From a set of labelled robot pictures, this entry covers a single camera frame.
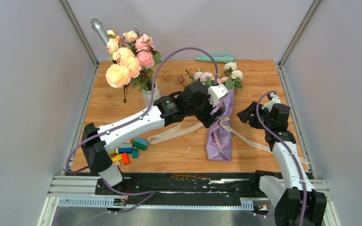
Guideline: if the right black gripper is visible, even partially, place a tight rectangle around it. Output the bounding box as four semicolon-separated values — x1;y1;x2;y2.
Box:
237;101;272;130

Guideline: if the purple flower bouquet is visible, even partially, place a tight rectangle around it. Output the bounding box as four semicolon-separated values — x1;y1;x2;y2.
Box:
176;61;244;162

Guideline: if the cream printed ribbon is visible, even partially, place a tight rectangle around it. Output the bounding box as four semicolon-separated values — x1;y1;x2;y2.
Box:
147;117;310;165

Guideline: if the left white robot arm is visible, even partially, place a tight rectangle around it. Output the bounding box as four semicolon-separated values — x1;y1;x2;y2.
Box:
81;82;228;194

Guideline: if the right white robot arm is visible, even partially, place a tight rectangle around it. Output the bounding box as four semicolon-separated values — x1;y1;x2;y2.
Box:
237;102;327;226

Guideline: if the mint green microphone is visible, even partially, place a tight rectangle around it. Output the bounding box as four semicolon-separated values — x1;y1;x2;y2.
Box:
195;56;235;64

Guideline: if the green blue wooden block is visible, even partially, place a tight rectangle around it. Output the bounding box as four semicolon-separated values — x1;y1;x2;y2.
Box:
132;137;148;151

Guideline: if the teal wooden block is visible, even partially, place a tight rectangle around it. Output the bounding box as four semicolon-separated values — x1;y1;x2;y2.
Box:
132;149;139;159

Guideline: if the red orange wooden block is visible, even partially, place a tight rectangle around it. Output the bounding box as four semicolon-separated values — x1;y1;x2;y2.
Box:
121;153;130;165

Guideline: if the peach pink rose bunch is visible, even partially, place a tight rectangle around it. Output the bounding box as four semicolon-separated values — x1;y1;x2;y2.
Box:
105;28;161;91

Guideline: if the yellow wooden block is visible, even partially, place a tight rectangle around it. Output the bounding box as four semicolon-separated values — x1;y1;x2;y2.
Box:
110;154;123;162

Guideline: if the silver microphone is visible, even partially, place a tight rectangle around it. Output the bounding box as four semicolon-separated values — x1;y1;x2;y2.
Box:
90;18;109;46

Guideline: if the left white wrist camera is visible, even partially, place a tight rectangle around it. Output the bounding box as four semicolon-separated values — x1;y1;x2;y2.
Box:
208;84;228;107

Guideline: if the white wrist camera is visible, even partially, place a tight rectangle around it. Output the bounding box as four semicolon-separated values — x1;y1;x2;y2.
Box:
208;84;228;107
261;93;281;112

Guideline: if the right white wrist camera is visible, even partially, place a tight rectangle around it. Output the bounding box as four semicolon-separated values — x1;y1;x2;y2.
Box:
261;93;281;112

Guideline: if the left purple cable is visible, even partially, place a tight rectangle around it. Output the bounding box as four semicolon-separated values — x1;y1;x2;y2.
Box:
65;47;221;175

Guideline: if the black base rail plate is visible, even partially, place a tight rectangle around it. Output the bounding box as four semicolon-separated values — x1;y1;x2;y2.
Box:
65;169;314;208

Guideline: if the white slotted cable duct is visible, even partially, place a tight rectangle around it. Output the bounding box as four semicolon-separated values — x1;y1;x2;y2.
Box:
58;197;255;211

